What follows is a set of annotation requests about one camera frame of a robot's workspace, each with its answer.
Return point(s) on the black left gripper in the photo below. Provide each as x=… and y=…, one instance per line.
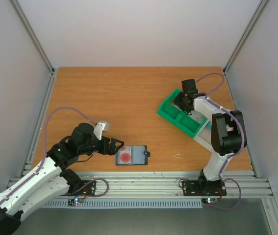
x=112, y=151

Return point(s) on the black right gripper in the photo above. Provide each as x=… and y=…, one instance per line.
x=181, y=101

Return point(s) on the dark blue card holder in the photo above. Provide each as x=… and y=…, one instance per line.
x=139, y=155

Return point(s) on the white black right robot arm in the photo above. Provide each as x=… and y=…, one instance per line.
x=227, y=134

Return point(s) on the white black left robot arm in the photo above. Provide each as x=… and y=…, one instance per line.
x=52, y=177

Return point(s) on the red circle card in holder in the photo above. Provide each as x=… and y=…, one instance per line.
x=125, y=155

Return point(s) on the grey white card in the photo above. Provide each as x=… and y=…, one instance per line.
x=199, y=117

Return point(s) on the teal card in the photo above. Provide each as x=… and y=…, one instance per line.
x=209, y=126

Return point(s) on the green plastic bin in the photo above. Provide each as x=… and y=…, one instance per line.
x=171, y=112

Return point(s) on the white translucent plastic bin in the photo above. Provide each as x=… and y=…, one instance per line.
x=203, y=136

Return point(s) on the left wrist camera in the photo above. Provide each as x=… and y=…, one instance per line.
x=101, y=126

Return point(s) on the aluminium frame rail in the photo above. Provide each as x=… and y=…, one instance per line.
x=164, y=184

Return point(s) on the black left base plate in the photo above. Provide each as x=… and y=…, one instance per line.
x=84, y=189

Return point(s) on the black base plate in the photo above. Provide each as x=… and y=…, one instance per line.
x=84, y=189
x=196, y=188

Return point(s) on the grey slotted cable duct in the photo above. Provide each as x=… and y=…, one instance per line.
x=97, y=204

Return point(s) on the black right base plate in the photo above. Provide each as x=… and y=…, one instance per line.
x=196, y=188

